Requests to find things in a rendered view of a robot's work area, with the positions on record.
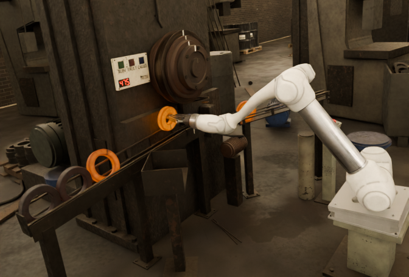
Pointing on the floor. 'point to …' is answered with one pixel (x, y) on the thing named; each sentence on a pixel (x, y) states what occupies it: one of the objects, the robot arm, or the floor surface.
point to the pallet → (17, 159)
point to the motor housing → (233, 168)
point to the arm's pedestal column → (367, 258)
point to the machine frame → (147, 102)
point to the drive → (47, 154)
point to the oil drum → (223, 79)
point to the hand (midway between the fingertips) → (167, 115)
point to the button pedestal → (328, 176)
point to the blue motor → (280, 120)
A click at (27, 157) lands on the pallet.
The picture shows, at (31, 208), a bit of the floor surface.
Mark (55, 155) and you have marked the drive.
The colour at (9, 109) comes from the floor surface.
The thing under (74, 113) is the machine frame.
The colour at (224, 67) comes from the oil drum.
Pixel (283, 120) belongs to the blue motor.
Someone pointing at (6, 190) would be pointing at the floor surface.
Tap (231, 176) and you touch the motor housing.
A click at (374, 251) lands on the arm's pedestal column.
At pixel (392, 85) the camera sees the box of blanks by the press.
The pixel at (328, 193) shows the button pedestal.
